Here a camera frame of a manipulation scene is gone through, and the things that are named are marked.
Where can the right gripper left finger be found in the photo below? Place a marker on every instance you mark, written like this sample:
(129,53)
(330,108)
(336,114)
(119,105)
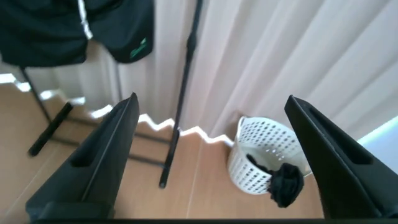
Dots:
(93,186)

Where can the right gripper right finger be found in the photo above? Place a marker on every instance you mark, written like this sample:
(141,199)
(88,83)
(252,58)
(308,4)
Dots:
(342,193)

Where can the black shorts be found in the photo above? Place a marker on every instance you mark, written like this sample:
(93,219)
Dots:
(37,37)

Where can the white laundry basket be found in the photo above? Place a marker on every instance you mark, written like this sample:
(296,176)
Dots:
(242,168)

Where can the black clothes rack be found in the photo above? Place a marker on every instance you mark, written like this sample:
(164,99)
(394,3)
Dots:
(186,77)

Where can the black garment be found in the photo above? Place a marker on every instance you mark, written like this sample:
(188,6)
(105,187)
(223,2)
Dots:
(286,186)

